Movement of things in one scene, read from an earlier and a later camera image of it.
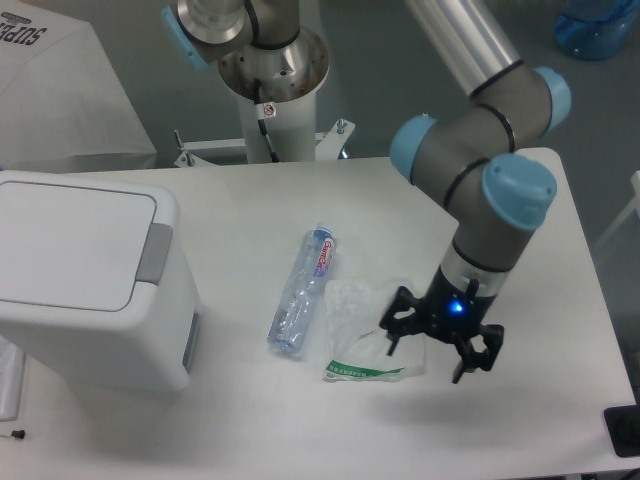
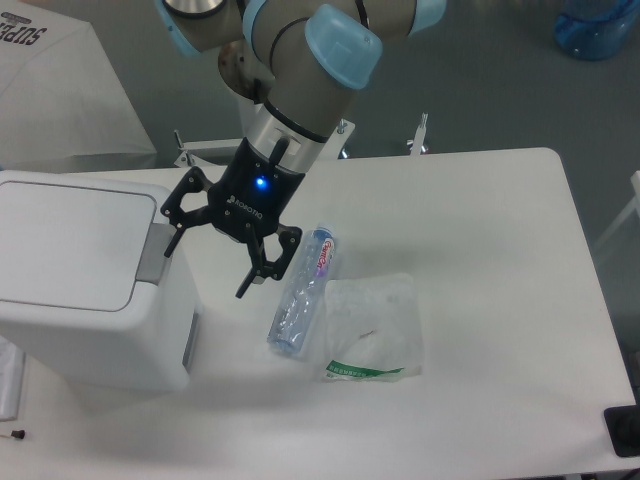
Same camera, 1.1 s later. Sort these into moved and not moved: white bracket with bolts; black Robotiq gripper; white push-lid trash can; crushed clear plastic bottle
Moved: black Robotiq gripper
Not moved: white bracket with bolts; white push-lid trash can; crushed clear plastic bottle
